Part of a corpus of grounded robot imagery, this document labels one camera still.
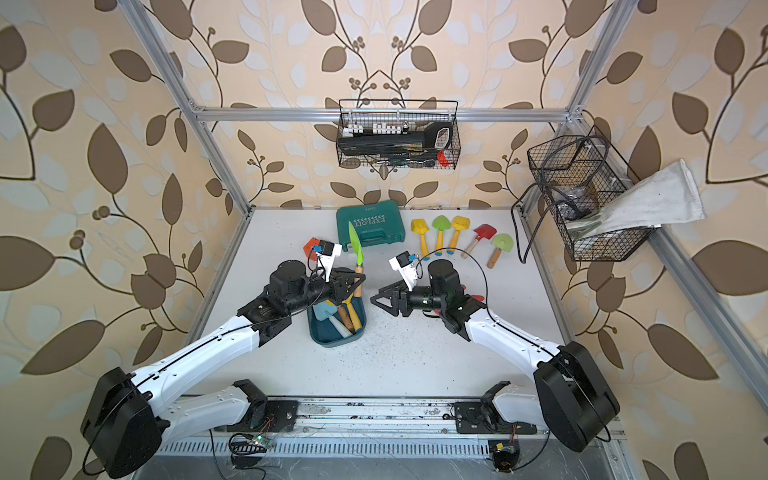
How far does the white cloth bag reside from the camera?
0.55 m

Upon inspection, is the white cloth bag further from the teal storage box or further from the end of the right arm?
the teal storage box

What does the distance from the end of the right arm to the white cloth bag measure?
313 mm

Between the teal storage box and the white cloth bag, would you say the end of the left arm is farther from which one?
the white cloth bag

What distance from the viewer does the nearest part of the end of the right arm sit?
0.62 metres
